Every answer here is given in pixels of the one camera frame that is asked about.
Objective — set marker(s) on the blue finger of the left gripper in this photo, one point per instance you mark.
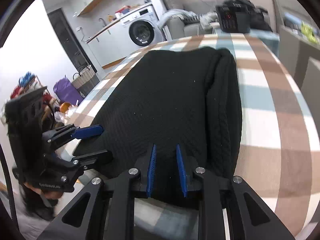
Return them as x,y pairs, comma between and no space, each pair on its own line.
90,159
87,132

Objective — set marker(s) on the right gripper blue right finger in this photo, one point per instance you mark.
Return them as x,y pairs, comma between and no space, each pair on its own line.
181,171

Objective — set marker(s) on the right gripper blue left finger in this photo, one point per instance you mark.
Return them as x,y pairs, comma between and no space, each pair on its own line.
151,170

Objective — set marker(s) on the black textured sweater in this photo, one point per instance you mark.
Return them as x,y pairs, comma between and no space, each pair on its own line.
169,98

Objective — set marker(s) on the black clothes pile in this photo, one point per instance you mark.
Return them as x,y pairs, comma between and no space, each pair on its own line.
257,20

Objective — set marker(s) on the person's left hand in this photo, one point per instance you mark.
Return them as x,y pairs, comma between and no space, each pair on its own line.
54,195

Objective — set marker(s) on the purple bag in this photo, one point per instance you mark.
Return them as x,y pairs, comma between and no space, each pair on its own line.
66,92

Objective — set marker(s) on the woven laundry basket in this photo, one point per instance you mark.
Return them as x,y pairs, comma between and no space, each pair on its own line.
85,81

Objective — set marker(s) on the wooden shelf rack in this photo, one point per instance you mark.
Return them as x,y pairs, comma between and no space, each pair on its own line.
28,83

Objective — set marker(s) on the white kitchen cabinet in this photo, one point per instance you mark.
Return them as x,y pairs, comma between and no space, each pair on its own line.
111,44

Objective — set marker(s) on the checkered tablecloth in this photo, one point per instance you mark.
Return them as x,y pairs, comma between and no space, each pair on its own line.
279,153

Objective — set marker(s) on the white washing machine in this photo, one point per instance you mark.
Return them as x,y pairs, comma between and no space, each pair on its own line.
140,28

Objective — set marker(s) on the white blanket on sofa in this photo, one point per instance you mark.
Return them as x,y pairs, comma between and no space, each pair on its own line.
173,13

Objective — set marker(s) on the grey sofa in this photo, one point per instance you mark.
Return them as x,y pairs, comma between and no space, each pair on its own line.
182,28

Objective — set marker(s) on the small checkered side table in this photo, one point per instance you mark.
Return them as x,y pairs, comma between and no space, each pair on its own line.
270,39

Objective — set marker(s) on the black electric pressure cooker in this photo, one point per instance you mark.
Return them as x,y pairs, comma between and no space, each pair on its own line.
233,18

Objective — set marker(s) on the grey bedside cabinet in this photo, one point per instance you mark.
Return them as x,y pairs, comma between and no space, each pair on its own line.
294,53

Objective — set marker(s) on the green plush toy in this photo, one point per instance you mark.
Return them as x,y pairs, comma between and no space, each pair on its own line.
307,31

